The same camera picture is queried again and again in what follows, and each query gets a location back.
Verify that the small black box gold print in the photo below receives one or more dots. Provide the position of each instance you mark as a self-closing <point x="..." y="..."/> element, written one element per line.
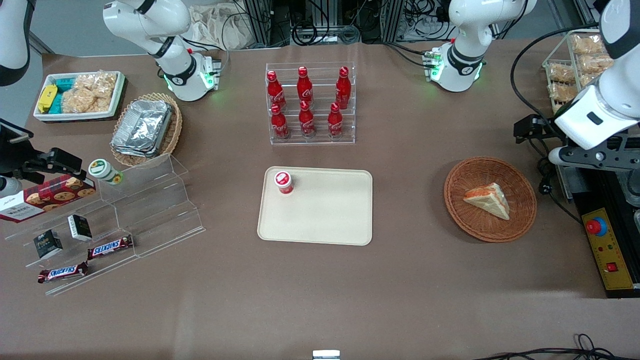
<point x="47" y="244"/>

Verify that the clear bag of rice crackers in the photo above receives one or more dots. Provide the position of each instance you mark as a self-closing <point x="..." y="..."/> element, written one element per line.
<point x="562" y="92"/>
<point x="596" y="63"/>
<point x="588" y="44"/>
<point x="82" y="102"/>
<point x="100" y="82"/>
<point x="561" y="73"/>

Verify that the red Coca-Cola bottle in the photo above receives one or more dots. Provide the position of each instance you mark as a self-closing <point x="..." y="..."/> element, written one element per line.
<point x="335" y="122"/>
<point x="343" y="90"/>
<point x="275" y="92"/>
<point x="279" y="125"/>
<point x="304" y="87"/>
<point x="306" y="122"/>

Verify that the yellow snack packet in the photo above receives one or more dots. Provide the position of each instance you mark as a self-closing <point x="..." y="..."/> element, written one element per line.
<point x="47" y="97"/>

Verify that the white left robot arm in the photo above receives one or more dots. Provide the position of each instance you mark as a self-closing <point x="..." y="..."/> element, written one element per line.
<point x="462" y="60"/>

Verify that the red tartan cookie box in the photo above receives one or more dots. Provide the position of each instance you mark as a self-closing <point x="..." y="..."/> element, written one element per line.
<point x="47" y="197"/>

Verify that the Snickers chocolate bar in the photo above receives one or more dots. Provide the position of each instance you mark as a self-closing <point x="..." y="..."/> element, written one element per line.
<point x="62" y="272"/>
<point x="110" y="247"/>

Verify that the oval wicker basket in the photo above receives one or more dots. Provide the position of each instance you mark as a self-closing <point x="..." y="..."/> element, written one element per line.
<point x="172" y="132"/>

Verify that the round brown wicker basket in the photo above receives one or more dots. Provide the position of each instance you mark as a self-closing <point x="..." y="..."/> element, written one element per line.
<point x="480" y="225"/>

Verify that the beige plastic tray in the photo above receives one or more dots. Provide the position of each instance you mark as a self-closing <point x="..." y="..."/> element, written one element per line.
<point x="325" y="210"/>

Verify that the clear acrylic step stand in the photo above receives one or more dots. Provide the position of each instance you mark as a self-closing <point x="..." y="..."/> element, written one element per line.
<point x="150" y="200"/>

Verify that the beige cloth bag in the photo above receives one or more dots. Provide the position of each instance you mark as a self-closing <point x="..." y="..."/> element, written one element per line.
<point x="220" y="25"/>

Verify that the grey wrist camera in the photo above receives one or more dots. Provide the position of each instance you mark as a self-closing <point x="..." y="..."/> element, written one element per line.
<point x="7" y="187"/>
<point x="562" y="156"/>

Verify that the stack of foil trays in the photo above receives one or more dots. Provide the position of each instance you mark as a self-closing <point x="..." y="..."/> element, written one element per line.
<point x="142" y="127"/>

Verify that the white rectangular snack tray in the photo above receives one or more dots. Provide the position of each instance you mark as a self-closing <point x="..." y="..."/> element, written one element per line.
<point x="80" y="116"/>

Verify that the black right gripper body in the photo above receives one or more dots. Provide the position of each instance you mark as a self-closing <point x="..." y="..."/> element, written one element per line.
<point x="14" y="161"/>

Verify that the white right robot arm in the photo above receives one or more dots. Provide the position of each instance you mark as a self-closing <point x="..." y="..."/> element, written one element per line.
<point x="182" y="75"/>

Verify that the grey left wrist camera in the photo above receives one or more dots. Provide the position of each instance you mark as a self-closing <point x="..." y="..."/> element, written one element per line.
<point x="562" y="156"/>

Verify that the green white yoghurt bottle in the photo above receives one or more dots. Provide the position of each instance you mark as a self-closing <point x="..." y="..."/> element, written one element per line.
<point x="102" y="170"/>

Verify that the triangular sandwich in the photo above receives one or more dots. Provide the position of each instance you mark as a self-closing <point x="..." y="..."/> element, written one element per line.
<point x="490" y="200"/>

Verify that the small black box white side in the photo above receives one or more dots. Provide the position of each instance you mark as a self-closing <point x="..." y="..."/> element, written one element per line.
<point x="80" y="227"/>

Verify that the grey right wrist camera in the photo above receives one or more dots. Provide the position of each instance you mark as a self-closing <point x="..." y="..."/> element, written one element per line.
<point x="7" y="187"/>

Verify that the red white yoghurt bottle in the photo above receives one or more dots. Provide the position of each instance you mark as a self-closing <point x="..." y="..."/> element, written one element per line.
<point x="283" y="182"/>

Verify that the clear acrylic bottle rack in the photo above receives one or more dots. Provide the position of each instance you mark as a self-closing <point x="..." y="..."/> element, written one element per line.
<point x="320" y="140"/>

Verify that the red emergency stop button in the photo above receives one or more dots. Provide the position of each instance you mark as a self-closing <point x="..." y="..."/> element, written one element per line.
<point x="596" y="226"/>

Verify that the aluminium frame post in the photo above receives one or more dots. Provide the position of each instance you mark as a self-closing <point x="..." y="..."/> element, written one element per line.
<point x="392" y="20"/>
<point x="259" y="20"/>

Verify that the teal snack packet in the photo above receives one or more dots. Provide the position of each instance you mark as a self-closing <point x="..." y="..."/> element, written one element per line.
<point x="65" y="84"/>
<point x="56" y="103"/>

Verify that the black yellow control box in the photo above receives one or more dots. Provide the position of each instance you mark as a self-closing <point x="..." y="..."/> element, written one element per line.
<point x="612" y="250"/>

